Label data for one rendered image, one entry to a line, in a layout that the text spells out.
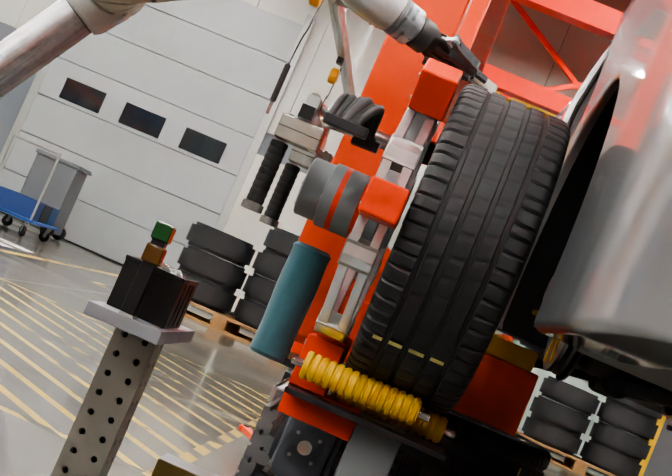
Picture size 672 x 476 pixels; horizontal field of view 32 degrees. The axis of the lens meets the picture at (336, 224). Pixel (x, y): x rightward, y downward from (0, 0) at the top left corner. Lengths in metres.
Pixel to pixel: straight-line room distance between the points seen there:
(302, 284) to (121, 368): 0.46
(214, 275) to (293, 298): 8.41
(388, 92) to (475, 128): 0.76
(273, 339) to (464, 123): 0.66
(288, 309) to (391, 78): 0.73
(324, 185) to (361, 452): 0.55
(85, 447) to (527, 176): 1.17
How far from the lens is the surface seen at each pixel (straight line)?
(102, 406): 2.70
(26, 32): 2.71
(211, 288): 10.96
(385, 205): 2.11
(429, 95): 2.30
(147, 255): 2.47
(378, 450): 2.42
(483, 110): 2.30
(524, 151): 2.23
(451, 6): 3.03
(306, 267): 2.54
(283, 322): 2.55
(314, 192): 2.42
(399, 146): 2.22
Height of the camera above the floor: 0.64
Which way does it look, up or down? 4 degrees up
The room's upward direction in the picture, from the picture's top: 23 degrees clockwise
